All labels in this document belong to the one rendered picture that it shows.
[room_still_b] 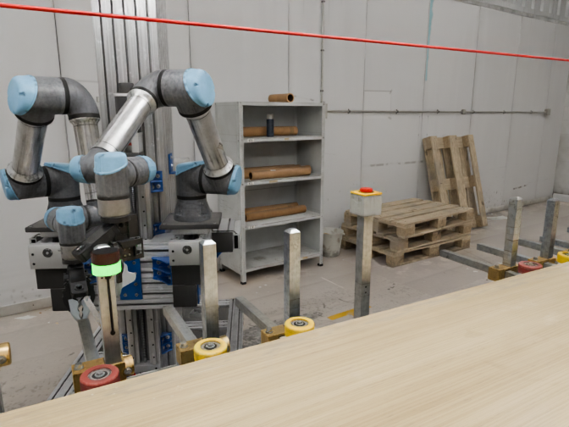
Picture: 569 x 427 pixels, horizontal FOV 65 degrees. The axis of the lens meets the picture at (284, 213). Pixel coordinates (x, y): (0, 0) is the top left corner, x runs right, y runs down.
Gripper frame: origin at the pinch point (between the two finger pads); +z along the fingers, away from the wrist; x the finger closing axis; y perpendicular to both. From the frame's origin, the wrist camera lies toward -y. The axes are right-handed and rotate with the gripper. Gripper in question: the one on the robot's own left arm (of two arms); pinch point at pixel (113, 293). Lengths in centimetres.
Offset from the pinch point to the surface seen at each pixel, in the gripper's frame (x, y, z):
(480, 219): 78, 540, 87
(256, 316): -9.8, 41.3, 17.9
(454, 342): -68, 52, 11
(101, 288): -7.9, -6.8, -5.5
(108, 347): -8.0, -6.4, 9.5
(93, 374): -14.6, -13.5, 10.5
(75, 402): -20.7, -20.1, 10.8
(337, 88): 175, 350, -71
